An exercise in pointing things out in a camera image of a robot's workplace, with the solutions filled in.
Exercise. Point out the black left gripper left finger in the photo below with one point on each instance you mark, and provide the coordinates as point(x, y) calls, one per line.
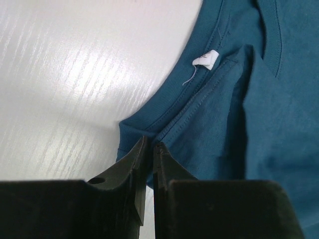
point(109, 206)

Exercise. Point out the teal blue t shirt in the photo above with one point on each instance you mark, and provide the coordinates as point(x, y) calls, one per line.
point(242, 102)

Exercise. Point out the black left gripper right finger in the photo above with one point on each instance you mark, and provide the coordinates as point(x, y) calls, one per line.
point(188, 208)

